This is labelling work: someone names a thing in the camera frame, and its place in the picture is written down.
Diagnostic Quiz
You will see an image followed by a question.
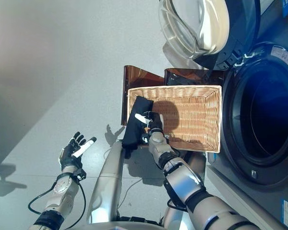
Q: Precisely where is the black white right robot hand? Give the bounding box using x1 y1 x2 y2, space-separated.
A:
135 111 165 133

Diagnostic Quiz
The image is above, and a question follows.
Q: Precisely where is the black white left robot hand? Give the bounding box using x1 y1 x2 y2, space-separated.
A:
59 131 97 170

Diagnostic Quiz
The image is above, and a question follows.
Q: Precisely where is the long black cloth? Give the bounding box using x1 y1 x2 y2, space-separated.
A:
121 95 154 159

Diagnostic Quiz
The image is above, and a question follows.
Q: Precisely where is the grey front-load washing machine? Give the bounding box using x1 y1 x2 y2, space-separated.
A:
205 0 288 230

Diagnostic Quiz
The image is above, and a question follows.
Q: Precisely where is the rectangular wicker laundry basket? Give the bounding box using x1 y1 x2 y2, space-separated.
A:
127 85 223 154

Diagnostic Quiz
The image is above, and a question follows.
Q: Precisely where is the glossy brown wooden stool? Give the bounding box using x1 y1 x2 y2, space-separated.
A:
120 65 226 126

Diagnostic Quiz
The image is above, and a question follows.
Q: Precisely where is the grey robot torso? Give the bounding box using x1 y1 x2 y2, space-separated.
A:
72 220 168 230

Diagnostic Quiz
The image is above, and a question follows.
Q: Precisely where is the silver right robot leg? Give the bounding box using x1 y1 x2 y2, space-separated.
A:
162 153 207 230

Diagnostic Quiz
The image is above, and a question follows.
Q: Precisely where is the round glass washer door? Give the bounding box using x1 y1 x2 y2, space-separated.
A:
158 0 262 70

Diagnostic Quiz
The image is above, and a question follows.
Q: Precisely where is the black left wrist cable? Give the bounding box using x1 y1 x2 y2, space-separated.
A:
28 181 87 229

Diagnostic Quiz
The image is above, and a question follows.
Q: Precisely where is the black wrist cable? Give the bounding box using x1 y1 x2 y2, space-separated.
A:
28 181 87 229
167 198 188 212

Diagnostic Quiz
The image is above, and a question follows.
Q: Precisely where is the thin grey floor cable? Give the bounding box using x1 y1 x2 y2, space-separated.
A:
103 147 144 208

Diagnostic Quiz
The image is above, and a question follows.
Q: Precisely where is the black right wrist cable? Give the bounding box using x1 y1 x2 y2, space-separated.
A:
167 198 188 212

